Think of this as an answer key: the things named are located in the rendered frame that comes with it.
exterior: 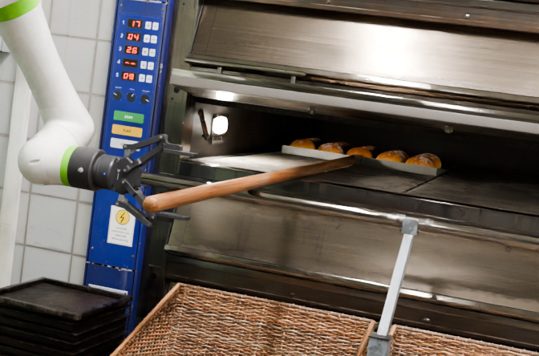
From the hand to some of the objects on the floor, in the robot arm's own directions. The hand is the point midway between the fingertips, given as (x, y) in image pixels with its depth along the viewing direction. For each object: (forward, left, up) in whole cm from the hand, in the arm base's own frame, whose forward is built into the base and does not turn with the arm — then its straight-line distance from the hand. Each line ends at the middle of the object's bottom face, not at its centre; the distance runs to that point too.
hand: (187, 186), depth 211 cm
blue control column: (-39, +150, -118) cm, 196 cm away
